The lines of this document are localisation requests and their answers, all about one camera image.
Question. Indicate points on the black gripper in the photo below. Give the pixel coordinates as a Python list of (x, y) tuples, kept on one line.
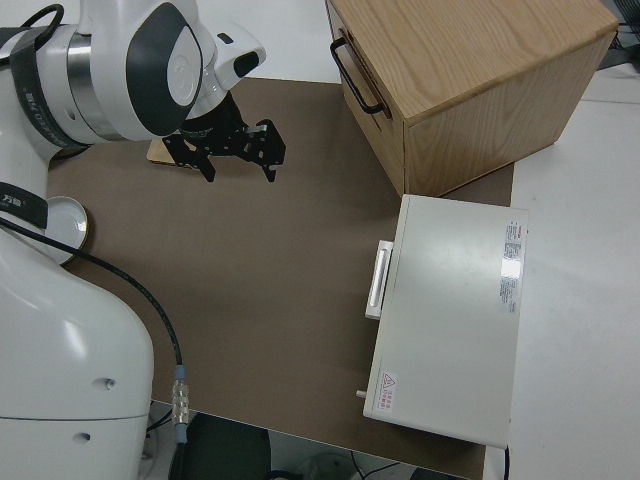
[(220, 130)]

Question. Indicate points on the gray plate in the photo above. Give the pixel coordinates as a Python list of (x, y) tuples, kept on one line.
[(65, 230)]

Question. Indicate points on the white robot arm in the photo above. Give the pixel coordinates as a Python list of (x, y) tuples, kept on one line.
[(75, 325)]

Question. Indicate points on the wooden mug rack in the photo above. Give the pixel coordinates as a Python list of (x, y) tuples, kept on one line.
[(157, 152)]

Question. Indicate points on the brown table mat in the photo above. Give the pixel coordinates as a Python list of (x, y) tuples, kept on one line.
[(250, 275)]

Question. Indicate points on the wooden drawer box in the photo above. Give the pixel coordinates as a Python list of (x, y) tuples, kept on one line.
[(475, 75)]

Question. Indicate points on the white toaster oven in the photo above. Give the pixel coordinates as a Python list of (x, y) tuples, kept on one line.
[(450, 310)]

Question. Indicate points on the black equipment box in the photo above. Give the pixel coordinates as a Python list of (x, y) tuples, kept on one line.
[(220, 450)]

